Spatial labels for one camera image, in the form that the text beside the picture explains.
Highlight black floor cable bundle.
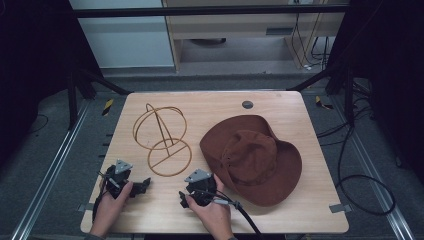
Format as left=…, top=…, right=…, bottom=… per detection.
left=315, top=79, right=378, bottom=148

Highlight black stand legs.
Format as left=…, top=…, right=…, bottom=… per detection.
left=287, top=62, right=357, bottom=128
left=65, top=64, right=132, bottom=132

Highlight thick black gripper cable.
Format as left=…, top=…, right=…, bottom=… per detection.
left=193, top=188, right=265, bottom=240

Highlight aluminium floor rail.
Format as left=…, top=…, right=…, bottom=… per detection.
left=9, top=99, right=92, bottom=240
left=331, top=95, right=417, bottom=240

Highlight black curtain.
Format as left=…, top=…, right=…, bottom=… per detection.
left=328, top=0, right=424, bottom=186
left=0, top=0, right=103, bottom=168

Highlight yellow black tape strip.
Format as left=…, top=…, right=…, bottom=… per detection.
left=101, top=98, right=115, bottom=117
left=314, top=95, right=335, bottom=111

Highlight hanging black cables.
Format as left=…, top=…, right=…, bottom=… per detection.
left=290, top=0, right=332, bottom=72

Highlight gold wire hat stand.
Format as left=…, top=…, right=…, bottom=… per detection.
left=132, top=103, right=193, bottom=178

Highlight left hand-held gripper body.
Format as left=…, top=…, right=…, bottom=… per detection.
left=99, top=159, right=138, bottom=200

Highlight brown cowboy hat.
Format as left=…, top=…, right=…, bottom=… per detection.
left=199, top=114, right=303, bottom=207

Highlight black horizontal frame bar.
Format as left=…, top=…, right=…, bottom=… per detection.
left=70, top=4, right=350, bottom=19

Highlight light wooden desk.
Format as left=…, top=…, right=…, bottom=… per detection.
left=161, top=0, right=350, bottom=73

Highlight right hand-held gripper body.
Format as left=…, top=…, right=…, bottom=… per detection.
left=184, top=168, right=218, bottom=208

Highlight person's left hand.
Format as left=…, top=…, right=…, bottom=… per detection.
left=89, top=180, right=135, bottom=238

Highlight person's right hand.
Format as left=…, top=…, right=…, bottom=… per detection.
left=185, top=173, right=234, bottom=240

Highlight looped black floor cable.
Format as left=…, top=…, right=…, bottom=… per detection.
left=335, top=124, right=397, bottom=217

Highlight white cabinet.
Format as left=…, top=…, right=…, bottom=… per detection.
left=68, top=0, right=176, bottom=70

